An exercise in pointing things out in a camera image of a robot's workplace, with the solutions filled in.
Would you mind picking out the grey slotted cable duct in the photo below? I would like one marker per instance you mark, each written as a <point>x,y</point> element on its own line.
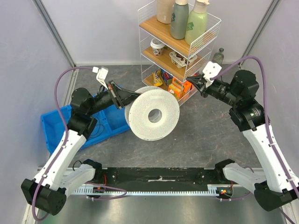
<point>90,190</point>

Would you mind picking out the blue snack box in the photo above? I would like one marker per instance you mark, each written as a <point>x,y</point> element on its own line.
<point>167,78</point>

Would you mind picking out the grey green pump bottle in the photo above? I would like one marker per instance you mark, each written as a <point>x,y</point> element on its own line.
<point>179,18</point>

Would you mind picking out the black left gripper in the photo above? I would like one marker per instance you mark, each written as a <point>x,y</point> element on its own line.
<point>123,97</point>

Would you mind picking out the white yogurt tub pack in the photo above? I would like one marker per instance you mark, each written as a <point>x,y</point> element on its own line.
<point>181,61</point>

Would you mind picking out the orange sponge box rear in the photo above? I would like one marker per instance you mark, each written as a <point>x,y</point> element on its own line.
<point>187,86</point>

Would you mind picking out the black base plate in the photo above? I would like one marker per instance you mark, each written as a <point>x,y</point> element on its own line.
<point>159,179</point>

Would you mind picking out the clear glass bottle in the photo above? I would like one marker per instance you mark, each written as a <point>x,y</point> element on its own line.
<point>218,57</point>

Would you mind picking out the blue plastic divided bin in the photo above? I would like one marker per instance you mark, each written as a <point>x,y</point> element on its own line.
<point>110,122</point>

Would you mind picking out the orange sponge box front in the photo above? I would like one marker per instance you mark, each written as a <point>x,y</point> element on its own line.
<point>176,88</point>

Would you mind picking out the beige pump bottle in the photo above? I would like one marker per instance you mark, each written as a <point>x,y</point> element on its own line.
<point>164,10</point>

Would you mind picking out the yellow candy bag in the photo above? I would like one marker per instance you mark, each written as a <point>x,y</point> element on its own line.
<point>156,78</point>

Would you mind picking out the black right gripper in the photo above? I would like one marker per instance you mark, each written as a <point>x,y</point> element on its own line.
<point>203,86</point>

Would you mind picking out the white wire shelf rack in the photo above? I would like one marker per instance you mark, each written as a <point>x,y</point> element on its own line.
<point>196,54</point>

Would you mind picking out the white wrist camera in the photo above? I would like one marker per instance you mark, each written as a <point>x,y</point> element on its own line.
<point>101,74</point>
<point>211,70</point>

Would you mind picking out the white cable spool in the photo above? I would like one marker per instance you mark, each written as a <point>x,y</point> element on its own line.
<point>153,115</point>

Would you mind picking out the light green pump bottle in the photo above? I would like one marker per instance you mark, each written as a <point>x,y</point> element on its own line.
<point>197,21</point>

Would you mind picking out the paper coffee cup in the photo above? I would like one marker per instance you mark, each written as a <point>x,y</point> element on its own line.
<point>157,46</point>

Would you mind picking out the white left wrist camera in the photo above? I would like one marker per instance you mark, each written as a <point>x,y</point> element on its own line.
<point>101,74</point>

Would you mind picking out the orange sponge box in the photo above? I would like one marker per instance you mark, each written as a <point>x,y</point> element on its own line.
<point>187,86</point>
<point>176,88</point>

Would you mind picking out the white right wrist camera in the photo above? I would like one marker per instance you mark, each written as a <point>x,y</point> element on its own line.
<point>211,70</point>

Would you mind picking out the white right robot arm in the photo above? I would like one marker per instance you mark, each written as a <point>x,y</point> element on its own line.
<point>272,189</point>

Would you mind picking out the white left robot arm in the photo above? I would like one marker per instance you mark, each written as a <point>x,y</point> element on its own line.
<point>49,189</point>

